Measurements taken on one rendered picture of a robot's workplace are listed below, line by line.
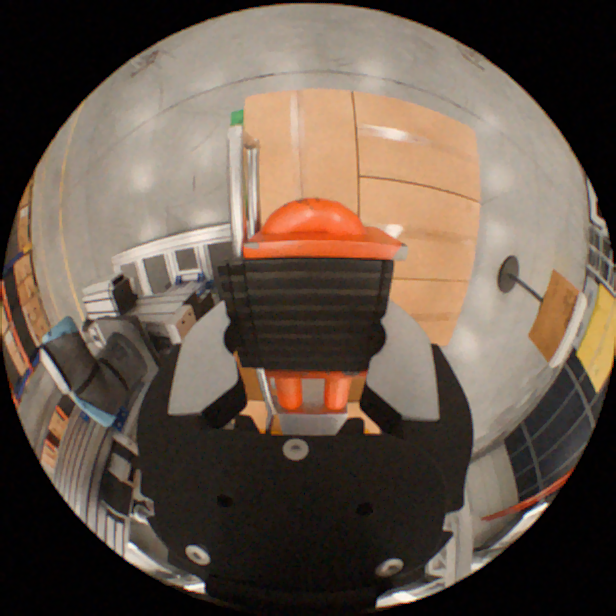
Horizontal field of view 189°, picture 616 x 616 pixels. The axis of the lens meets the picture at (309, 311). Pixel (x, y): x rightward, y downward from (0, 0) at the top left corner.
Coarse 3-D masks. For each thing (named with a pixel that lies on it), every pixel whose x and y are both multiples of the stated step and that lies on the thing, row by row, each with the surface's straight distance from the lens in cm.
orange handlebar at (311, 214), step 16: (288, 208) 11; (304, 208) 10; (320, 208) 10; (336, 208) 10; (272, 224) 11; (288, 224) 10; (304, 224) 10; (320, 224) 10; (336, 224) 10; (352, 224) 11; (288, 384) 16; (336, 384) 16; (288, 400) 18; (336, 400) 18
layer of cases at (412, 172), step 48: (288, 96) 89; (336, 96) 89; (384, 96) 95; (288, 144) 80; (336, 144) 80; (384, 144) 85; (432, 144) 95; (288, 192) 77; (336, 192) 77; (384, 192) 81; (432, 192) 91; (432, 240) 92; (432, 288) 101; (432, 336) 118
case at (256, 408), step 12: (240, 372) 51; (252, 372) 50; (252, 384) 48; (360, 384) 47; (252, 396) 45; (348, 396) 45; (252, 408) 47; (264, 408) 46; (348, 408) 45; (264, 420) 51; (276, 420) 50; (372, 432) 59
